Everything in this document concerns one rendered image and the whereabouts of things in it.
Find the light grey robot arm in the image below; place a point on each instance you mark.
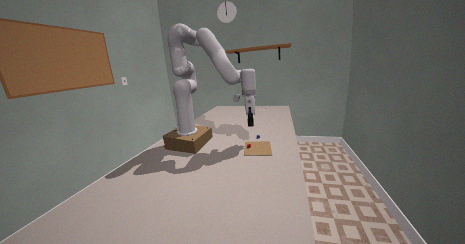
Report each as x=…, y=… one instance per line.
x=183, y=88

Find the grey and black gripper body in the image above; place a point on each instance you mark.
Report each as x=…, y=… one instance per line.
x=250, y=102

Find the tan square mat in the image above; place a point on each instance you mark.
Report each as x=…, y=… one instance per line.
x=258, y=148

